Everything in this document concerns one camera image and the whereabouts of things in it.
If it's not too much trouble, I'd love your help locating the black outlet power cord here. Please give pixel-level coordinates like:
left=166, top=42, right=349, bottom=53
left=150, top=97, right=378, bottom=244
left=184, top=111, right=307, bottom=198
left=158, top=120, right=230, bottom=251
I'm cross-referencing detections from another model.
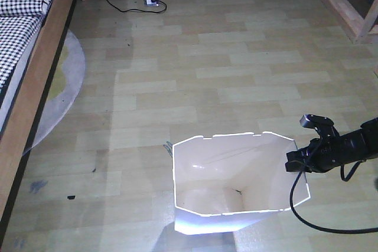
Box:
left=99, top=0, right=168, bottom=14

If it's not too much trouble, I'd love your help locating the black white checkered bedding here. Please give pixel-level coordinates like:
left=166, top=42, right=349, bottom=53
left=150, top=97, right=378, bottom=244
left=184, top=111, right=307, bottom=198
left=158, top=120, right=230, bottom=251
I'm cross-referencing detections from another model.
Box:
left=1, top=0, right=53, bottom=91

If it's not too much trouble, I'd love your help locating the white plastic trash bin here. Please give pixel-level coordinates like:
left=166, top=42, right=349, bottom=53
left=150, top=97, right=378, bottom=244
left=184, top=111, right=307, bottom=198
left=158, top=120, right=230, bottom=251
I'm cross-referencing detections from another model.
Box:
left=172, top=132, right=311, bottom=235

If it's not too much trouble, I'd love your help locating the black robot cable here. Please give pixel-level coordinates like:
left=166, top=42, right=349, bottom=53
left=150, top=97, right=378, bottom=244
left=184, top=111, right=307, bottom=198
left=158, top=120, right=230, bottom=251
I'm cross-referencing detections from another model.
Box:
left=289, top=160, right=378, bottom=234

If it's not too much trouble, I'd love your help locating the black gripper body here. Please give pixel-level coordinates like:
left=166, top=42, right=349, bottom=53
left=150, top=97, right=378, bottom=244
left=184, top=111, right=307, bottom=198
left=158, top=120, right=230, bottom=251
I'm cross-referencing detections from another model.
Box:
left=305, top=137, right=342, bottom=173

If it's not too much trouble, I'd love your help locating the floor power outlet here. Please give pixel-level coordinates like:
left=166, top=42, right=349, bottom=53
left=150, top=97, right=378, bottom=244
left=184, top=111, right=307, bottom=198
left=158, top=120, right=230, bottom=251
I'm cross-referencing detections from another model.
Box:
left=144, top=0, right=159, bottom=6

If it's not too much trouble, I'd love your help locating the wooden furniture frame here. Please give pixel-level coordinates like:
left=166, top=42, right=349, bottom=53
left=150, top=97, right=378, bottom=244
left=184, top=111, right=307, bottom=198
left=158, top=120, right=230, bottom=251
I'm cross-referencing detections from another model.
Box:
left=321, top=0, right=377, bottom=44

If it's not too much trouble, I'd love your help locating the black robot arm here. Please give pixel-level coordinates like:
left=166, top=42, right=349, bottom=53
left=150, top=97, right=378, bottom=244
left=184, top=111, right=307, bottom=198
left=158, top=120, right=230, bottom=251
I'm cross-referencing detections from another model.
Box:
left=285, top=114, right=377, bottom=173

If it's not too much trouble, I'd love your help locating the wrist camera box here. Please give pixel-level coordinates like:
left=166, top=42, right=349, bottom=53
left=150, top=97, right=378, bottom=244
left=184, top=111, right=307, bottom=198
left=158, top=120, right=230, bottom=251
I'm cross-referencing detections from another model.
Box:
left=299, top=114, right=334, bottom=129

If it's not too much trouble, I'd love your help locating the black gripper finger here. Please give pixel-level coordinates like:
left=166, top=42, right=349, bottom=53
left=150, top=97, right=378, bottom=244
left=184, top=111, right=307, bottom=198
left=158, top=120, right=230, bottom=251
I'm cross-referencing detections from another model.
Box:
left=285, top=149, right=308, bottom=172

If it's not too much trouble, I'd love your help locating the round grey yellow rug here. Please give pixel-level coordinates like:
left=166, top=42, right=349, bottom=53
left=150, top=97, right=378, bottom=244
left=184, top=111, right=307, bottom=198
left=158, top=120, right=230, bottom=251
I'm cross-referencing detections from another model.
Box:
left=23, top=30, right=86, bottom=154

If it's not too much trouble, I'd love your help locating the wooden bed frame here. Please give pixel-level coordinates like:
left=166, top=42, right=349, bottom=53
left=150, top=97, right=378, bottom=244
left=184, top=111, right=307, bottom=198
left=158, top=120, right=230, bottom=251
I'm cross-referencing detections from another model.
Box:
left=1, top=0, right=75, bottom=233

